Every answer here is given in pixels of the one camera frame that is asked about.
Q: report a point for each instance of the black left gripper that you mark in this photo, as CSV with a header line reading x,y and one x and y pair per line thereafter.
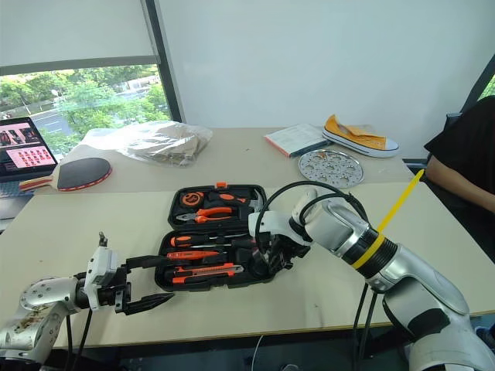
x,y
116,290

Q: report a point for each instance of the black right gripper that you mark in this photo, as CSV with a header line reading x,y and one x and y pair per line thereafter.
x,y
288,251

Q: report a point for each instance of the black tool kit case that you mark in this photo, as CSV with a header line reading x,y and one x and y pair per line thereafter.
x,y
216,286

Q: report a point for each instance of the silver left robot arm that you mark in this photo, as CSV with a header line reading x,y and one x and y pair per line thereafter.
x,y
42,301

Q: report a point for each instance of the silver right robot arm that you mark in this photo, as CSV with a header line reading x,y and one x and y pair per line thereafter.
x,y
406,270

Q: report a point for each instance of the person bare forearm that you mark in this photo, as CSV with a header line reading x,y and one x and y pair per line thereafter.
x,y
460,181

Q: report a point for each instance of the orange tester pen screwdriver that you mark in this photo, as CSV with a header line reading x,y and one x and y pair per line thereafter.
x,y
191,254

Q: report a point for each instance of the orange utility knife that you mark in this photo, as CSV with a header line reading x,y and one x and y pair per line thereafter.
x,y
209,269

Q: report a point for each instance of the orange black tape measure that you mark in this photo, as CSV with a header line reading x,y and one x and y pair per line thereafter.
x,y
192,200

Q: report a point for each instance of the round perforated metal plate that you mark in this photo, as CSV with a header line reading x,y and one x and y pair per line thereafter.
x,y
330,169

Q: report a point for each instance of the black red table tennis paddle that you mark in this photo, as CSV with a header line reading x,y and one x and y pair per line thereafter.
x,y
83,174

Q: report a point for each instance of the white booklet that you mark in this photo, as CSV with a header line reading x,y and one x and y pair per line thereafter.
x,y
295,137

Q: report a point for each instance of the clear plastic bag with cardboard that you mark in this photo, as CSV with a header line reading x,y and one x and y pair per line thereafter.
x,y
154,143

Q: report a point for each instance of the yellow canvas shoe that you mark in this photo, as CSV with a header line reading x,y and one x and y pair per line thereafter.
x,y
359,139

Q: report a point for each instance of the open laptop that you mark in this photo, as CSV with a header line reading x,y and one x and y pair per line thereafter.
x,y
25,148

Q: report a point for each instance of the person in black shirt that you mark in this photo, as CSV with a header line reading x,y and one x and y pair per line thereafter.
x,y
470,135

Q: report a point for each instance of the white roller blind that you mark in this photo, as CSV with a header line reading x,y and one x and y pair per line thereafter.
x,y
73,27

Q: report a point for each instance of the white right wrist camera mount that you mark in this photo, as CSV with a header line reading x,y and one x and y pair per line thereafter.
x,y
267,222

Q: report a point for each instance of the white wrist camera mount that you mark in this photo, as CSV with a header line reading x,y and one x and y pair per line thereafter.
x,y
267,222
101,263

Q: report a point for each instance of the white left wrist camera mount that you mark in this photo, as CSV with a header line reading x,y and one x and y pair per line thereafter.
x,y
101,263

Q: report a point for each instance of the dark window frame post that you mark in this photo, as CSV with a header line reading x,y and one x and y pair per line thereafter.
x,y
164,58

